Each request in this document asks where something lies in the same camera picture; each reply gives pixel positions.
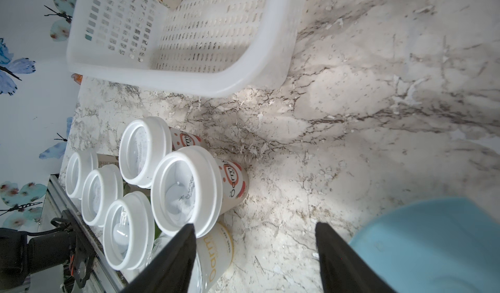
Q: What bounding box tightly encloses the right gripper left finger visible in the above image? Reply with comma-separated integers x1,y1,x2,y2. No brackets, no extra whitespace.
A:
122,224,197,293

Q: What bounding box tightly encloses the white plastic basket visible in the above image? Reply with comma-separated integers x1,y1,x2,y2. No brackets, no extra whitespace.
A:
66,0,306,98

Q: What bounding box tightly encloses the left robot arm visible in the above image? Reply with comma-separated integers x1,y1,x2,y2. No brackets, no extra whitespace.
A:
1,228,76,290

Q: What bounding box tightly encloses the aluminium front rail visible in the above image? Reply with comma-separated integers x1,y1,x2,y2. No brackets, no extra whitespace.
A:
37,174,128,292

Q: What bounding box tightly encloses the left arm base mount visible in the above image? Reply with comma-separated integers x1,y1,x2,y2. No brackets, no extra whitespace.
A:
51,210,96,292

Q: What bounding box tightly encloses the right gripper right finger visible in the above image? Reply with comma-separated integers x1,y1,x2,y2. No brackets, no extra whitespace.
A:
315,222,394,292

